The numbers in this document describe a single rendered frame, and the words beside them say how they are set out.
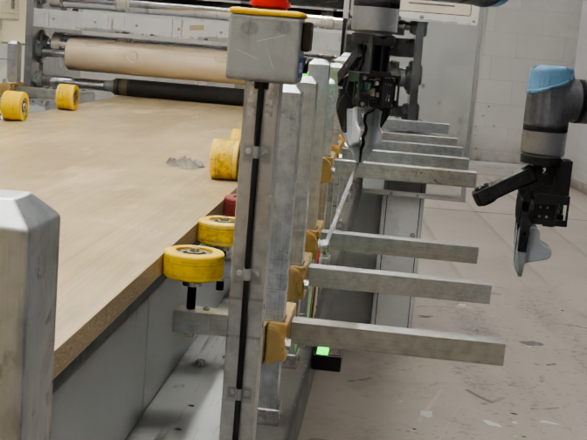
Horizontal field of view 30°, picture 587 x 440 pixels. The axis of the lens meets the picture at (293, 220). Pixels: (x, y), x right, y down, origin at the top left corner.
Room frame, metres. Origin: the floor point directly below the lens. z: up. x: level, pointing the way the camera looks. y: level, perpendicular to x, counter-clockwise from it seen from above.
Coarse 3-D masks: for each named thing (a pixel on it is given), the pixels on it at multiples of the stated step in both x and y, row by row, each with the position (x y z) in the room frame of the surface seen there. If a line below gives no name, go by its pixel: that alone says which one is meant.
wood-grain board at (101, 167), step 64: (0, 128) 2.76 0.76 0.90; (64, 128) 2.88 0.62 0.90; (128, 128) 3.02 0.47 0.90; (192, 128) 3.18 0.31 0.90; (64, 192) 1.84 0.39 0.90; (128, 192) 1.90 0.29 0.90; (192, 192) 1.96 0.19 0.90; (64, 256) 1.35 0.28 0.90; (128, 256) 1.38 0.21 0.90; (64, 320) 1.05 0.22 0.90
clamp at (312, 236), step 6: (318, 222) 1.93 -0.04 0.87; (318, 228) 1.87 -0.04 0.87; (306, 234) 1.82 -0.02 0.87; (312, 234) 1.83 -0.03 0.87; (318, 234) 1.84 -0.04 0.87; (306, 240) 1.82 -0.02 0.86; (312, 240) 1.82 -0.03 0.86; (306, 246) 1.82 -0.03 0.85; (312, 246) 1.82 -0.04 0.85; (312, 252) 1.82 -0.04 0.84; (312, 258) 1.84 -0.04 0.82
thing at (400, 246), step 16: (336, 240) 1.89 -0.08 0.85; (352, 240) 1.88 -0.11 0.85; (368, 240) 1.88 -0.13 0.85; (384, 240) 1.88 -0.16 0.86; (400, 240) 1.88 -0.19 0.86; (416, 240) 1.88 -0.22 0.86; (432, 240) 1.89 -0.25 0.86; (400, 256) 1.88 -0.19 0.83; (416, 256) 1.87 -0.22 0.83; (432, 256) 1.87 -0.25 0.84; (448, 256) 1.87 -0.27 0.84; (464, 256) 1.87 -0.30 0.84
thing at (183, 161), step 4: (184, 156) 2.32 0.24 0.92; (168, 160) 2.33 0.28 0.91; (172, 160) 2.33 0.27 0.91; (176, 160) 2.33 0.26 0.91; (180, 160) 2.32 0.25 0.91; (184, 160) 2.31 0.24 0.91; (188, 160) 2.29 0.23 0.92; (196, 160) 2.32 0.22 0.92; (172, 164) 2.30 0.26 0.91; (176, 164) 2.30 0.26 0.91; (180, 164) 2.30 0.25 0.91; (184, 164) 2.29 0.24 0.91; (188, 164) 2.29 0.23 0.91; (192, 164) 2.29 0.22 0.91; (196, 164) 2.31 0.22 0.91; (200, 164) 2.31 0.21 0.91
